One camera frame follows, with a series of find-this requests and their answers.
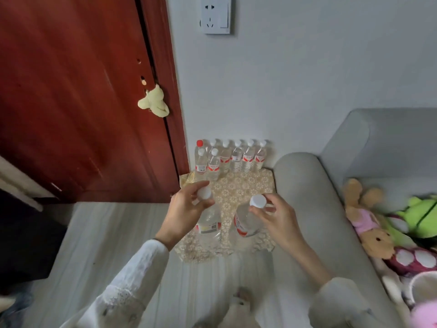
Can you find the beige fuzzy slipper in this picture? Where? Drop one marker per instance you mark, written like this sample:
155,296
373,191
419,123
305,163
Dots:
239,309

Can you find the yellow plush toy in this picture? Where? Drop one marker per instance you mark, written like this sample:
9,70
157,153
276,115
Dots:
155,101

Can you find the pink plush toy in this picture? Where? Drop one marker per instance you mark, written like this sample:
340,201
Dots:
426,315

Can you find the person's right hand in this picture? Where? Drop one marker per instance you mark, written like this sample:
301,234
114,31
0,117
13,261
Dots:
280,225

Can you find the green plush frog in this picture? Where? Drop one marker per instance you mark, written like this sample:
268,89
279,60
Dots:
421,215

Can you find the grey sofa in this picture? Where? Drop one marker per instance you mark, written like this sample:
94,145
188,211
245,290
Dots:
321,201

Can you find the clear water bottle white cap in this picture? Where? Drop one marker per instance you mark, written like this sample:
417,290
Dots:
209,223
246,220

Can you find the person's right forearm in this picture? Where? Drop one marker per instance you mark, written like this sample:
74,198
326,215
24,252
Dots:
327,280

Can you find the row of standing water bottles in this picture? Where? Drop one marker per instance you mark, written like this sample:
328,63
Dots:
229,158

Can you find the red-brown door frame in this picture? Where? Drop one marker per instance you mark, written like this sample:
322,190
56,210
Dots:
167,81

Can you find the white wall socket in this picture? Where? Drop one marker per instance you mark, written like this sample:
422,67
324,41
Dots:
215,14

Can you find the brown plush bear pink dress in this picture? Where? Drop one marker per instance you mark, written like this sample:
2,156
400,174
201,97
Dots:
370,222

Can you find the person's left forearm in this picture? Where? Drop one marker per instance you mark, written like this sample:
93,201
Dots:
126,286

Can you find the dark cabinet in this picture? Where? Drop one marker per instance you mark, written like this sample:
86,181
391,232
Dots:
27,242

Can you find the white round plush piece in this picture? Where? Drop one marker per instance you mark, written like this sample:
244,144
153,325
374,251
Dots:
423,286

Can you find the person's right thumb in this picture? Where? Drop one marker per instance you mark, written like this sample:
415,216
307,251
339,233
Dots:
258,212

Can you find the beige lace mat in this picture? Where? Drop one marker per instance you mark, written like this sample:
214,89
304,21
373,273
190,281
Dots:
239,187

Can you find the person's left hand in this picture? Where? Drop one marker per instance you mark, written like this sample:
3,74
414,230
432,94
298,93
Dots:
181,215

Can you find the red-brown wooden door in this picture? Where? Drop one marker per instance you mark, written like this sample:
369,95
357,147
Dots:
71,99

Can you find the person's left thumb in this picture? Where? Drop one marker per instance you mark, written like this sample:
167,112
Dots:
206,205

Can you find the maroon white-spotted plush mushroom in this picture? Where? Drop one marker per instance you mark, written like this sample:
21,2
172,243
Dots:
414,259

